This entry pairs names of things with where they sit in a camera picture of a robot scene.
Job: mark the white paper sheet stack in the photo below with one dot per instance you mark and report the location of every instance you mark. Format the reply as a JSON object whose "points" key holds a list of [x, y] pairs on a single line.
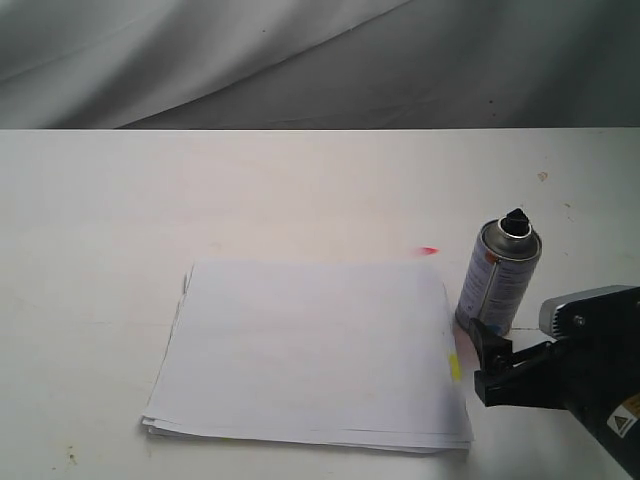
{"points": [[358, 355]]}

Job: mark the white labelled spray paint can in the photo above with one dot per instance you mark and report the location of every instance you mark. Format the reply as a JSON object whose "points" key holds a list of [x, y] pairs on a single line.
{"points": [[505, 255]]}

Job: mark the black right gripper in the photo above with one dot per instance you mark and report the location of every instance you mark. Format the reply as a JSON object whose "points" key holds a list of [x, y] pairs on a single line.
{"points": [[596, 379]]}

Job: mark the grey fabric backdrop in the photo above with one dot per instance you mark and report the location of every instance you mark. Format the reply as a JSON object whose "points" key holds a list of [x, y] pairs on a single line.
{"points": [[319, 64]]}

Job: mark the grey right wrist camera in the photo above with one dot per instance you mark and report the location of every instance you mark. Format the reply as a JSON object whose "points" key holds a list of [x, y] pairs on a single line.
{"points": [[592, 313]]}

